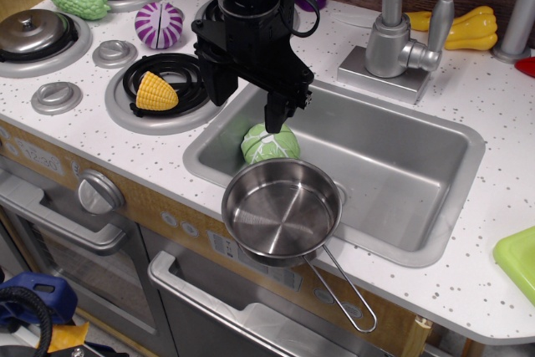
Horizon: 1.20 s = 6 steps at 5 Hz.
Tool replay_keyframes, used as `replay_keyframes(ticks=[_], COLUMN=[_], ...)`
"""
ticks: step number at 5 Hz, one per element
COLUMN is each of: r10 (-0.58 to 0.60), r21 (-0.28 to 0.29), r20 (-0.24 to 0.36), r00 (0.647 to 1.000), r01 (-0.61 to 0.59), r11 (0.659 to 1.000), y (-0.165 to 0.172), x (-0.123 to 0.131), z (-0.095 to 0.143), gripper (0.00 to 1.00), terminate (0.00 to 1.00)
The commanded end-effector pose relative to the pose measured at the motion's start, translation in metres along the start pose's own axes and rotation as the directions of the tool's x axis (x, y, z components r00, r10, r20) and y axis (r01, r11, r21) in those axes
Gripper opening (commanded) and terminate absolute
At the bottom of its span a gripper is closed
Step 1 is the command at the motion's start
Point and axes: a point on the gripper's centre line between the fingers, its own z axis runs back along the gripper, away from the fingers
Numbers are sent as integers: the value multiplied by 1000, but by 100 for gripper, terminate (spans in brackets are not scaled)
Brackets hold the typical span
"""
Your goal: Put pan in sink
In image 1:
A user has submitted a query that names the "red toy item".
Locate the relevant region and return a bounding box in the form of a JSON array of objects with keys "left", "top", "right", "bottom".
[{"left": 514, "top": 56, "right": 535, "bottom": 78}]

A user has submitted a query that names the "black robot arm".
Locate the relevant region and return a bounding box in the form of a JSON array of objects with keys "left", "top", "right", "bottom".
[{"left": 191, "top": 0, "right": 320, "bottom": 133}]

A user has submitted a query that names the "black rear coil burner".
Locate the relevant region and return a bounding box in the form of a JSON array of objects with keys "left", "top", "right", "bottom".
[{"left": 201, "top": 0, "right": 226, "bottom": 31}]

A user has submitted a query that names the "silver oven dial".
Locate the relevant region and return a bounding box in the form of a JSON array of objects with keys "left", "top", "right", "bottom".
[{"left": 76, "top": 169, "right": 125, "bottom": 215}]

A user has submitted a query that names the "grey post right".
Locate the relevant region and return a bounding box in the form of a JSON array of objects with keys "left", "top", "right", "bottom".
[{"left": 492, "top": 0, "right": 534, "bottom": 64}]

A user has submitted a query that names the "grey stove knob middle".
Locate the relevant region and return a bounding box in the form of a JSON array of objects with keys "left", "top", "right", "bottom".
[{"left": 92, "top": 40, "right": 138, "bottom": 69}]

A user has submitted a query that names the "silver toy sink basin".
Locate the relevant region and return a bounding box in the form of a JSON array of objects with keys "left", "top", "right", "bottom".
[{"left": 182, "top": 78, "right": 487, "bottom": 269}]

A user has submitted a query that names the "purple striped toy onion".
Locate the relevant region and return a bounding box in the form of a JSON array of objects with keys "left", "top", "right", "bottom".
[{"left": 135, "top": 3, "right": 184, "bottom": 49}]

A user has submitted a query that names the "black cable hose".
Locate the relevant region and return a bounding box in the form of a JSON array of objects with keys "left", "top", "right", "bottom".
[{"left": 0, "top": 286, "right": 54, "bottom": 354}]

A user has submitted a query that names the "silver dishwasher door handle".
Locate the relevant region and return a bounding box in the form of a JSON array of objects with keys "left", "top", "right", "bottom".
[{"left": 148, "top": 249, "right": 380, "bottom": 356}]

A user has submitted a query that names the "yellow toy pepper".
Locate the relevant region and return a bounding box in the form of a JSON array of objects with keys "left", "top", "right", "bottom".
[{"left": 404, "top": 6, "right": 499, "bottom": 52}]

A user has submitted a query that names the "green toy cabbage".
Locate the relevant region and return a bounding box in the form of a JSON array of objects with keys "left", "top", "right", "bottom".
[{"left": 241, "top": 123, "right": 301, "bottom": 165}]

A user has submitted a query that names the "grey stove knob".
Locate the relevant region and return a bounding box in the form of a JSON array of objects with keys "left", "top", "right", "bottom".
[
  {"left": 92, "top": 40, "right": 138, "bottom": 69},
  {"left": 31, "top": 82, "right": 83, "bottom": 115}
]

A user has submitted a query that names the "silver toy faucet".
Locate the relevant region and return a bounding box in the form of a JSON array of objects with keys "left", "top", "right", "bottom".
[{"left": 337, "top": 0, "right": 455, "bottom": 104}]

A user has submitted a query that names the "steel pot lid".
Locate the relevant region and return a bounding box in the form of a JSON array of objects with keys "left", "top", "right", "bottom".
[{"left": 1, "top": 9, "right": 79, "bottom": 63}]

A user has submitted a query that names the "blue clamp tool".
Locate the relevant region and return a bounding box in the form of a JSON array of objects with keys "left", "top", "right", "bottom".
[{"left": 1, "top": 272, "right": 78, "bottom": 327}]

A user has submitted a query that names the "yellow cloth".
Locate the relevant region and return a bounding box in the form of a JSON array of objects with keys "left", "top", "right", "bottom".
[{"left": 47, "top": 322, "right": 89, "bottom": 353}]

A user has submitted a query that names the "grey stove knob left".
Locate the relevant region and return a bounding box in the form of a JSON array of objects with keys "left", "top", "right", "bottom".
[{"left": 31, "top": 82, "right": 83, "bottom": 115}]

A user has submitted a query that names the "steel pan with wire handle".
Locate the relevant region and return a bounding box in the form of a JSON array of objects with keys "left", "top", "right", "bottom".
[{"left": 221, "top": 158, "right": 378, "bottom": 334}]

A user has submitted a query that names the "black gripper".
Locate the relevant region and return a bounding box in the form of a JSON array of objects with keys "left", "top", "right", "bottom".
[{"left": 191, "top": 9, "right": 313, "bottom": 133}]

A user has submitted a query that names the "lime green plastic plate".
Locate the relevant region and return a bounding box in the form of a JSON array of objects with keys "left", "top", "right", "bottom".
[{"left": 492, "top": 227, "right": 535, "bottom": 304}]

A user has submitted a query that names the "black coil burner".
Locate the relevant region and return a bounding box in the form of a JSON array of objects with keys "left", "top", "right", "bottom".
[
  {"left": 201, "top": 0, "right": 226, "bottom": 31},
  {"left": 122, "top": 53, "right": 208, "bottom": 117}
]

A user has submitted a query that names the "green toy bitter gourd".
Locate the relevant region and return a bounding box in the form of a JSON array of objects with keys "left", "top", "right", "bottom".
[{"left": 51, "top": 0, "right": 111, "bottom": 21}]

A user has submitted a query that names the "black front coil burner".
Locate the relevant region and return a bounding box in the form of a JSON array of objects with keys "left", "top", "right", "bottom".
[{"left": 122, "top": 53, "right": 208, "bottom": 117}]

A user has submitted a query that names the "yellow toy corn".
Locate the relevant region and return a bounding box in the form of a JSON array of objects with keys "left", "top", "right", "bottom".
[{"left": 135, "top": 71, "right": 179, "bottom": 111}]

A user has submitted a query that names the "silver oven door handle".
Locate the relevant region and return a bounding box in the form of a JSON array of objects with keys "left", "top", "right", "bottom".
[{"left": 1, "top": 170, "right": 128, "bottom": 256}]

